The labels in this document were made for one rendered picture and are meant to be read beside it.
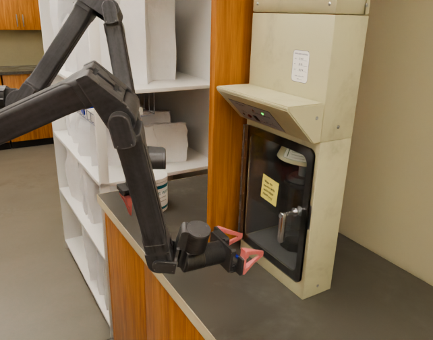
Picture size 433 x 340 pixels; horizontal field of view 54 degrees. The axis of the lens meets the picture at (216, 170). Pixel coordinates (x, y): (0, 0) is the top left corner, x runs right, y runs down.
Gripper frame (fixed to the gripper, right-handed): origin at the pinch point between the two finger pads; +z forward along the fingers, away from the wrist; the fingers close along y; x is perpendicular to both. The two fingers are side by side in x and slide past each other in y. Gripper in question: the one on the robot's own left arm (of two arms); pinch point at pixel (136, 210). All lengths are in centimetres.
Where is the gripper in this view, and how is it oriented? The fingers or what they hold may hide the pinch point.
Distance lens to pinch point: 140.3
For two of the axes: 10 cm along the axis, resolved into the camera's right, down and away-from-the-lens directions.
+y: 8.5, -1.7, 5.0
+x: -5.3, -3.0, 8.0
